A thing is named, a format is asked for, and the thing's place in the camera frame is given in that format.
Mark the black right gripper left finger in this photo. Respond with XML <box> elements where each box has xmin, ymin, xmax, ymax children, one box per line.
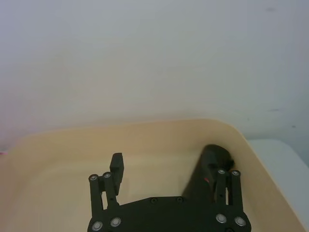
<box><xmin>88</xmin><ymin>152</ymin><xmax>125</xmax><ymax>230</ymax></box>

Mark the black corded tool red switch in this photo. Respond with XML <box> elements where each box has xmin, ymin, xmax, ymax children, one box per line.
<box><xmin>181</xmin><ymin>144</ymin><xmax>237</xmax><ymax>203</ymax></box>

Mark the shallow brown cardboard tray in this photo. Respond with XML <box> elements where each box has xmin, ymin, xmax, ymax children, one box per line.
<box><xmin>0</xmin><ymin>117</ymin><xmax>309</xmax><ymax>232</ymax></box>

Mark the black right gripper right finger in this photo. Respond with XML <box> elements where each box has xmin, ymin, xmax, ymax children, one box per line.
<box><xmin>209</xmin><ymin>169</ymin><xmax>247</xmax><ymax>229</ymax></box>

